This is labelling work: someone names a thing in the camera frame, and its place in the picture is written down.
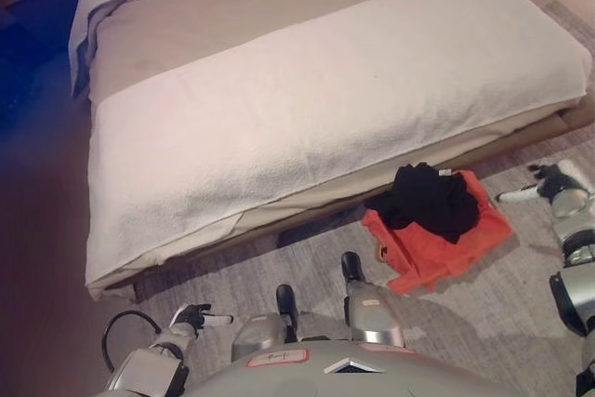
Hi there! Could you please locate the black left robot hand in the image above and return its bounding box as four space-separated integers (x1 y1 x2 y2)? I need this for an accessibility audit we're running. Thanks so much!
169 302 234 338

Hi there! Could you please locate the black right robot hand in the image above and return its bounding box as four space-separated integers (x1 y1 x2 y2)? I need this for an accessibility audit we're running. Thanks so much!
495 159 588 205

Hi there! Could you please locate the black garment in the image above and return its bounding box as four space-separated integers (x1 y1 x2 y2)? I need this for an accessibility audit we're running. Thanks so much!
364 162 482 245

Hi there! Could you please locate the low bed with beige base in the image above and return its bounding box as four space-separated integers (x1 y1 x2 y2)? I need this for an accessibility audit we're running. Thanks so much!
68 0 595 303

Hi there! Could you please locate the silver left robot leg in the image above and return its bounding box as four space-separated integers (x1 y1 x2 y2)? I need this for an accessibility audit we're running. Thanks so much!
231 312 299 364

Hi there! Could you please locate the silver robot leg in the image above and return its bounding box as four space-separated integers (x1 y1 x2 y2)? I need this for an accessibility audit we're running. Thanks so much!
344 279 406 348
231 312 299 364

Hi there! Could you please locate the black left robot foot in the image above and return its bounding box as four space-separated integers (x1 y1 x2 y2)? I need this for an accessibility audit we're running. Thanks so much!
275 284 299 320

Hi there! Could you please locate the black robot foot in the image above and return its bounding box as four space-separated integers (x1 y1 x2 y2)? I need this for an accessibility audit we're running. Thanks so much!
340 251 366 285
275 284 299 320

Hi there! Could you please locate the orange shirt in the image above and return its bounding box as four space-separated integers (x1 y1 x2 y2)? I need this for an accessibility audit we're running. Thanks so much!
361 170 514 297

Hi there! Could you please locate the black right robot foot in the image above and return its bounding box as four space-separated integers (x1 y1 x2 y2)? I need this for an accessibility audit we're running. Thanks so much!
340 251 366 285

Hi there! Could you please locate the grey robot torso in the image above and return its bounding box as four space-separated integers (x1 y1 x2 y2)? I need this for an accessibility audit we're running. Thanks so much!
180 339 529 397

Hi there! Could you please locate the silver right robot leg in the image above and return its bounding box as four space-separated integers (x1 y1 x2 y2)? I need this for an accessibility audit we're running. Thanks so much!
344 279 406 348

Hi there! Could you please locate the white textured blanket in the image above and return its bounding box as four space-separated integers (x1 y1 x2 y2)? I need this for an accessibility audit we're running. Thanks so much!
86 0 594 287

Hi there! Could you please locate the beige duvet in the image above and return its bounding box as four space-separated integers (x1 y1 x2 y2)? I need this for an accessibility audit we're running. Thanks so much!
87 0 481 108

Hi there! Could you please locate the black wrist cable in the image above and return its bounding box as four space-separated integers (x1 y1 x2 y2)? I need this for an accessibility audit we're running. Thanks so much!
101 310 163 371

